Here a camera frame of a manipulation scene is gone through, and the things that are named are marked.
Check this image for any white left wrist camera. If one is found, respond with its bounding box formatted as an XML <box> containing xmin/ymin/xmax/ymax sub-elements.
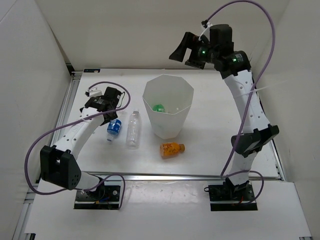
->
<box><xmin>85</xmin><ymin>86</ymin><xmax>103</xmax><ymax>98</ymax></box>

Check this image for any blue label clear plastic bottle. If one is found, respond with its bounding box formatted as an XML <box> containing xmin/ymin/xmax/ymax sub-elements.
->
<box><xmin>106</xmin><ymin>118</ymin><xmax>122</xmax><ymax>143</ymax></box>

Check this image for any clear unlabelled plastic bottle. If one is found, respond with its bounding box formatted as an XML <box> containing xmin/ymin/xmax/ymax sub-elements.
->
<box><xmin>125</xmin><ymin>109</ymin><xmax>142</xmax><ymax>149</ymax></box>

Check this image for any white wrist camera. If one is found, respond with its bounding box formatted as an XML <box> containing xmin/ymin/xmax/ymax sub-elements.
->
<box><xmin>85</xmin><ymin>86</ymin><xmax>103</xmax><ymax>98</ymax></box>
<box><xmin>201</xmin><ymin>19</ymin><xmax>213</xmax><ymax>35</ymax></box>

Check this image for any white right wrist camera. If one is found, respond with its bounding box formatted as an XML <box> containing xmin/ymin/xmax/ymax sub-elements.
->
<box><xmin>201</xmin><ymin>19</ymin><xmax>213</xmax><ymax>35</ymax></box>

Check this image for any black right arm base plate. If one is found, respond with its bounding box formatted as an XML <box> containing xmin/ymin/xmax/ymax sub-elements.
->
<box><xmin>204</xmin><ymin>184</ymin><xmax>258</xmax><ymax>212</ymax></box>

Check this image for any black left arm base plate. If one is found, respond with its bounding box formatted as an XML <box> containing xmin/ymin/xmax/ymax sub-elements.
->
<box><xmin>73</xmin><ymin>180</ymin><xmax>123</xmax><ymax>210</ymax></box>

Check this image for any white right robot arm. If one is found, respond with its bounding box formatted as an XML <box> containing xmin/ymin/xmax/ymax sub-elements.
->
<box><xmin>169</xmin><ymin>24</ymin><xmax>279</xmax><ymax>200</ymax></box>

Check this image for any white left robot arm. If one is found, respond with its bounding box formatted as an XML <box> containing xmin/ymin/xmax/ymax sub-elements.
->
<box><xmin>40</xmin><ymin>87</ymin><xmax>122</xmax><ymax>200</ymax></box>

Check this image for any white octagonal bin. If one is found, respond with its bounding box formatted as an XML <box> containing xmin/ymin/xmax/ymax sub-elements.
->
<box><xmin>142</xmin><ymin>74</ymin><xmax>194</xmax><ymax>140</ymax></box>

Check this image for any orange plastic bottle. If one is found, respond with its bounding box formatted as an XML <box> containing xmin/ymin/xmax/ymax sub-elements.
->
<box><xmin>159</xmin><ymin>142</ymin><xmax>186</xmax><ymax>159</ymax></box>

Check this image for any aluminium table edge rail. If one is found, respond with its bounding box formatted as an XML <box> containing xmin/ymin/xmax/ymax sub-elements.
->
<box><xmin>37</xmin><ymin>63</ymin><xmax>286</xmax><ymax>182</ymax></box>

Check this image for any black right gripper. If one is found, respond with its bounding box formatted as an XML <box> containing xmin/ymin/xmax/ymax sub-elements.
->
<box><xmin>169</xmin><ymin>32</ymin><xmax>219</xmax><ymax>70</ymax></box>

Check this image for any green plastic soda bottle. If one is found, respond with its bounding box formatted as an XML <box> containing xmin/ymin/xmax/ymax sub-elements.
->
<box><xmin>152</xmin><ymin>104</ymin><xmax>166</xmax><ymax>113</ymax></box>

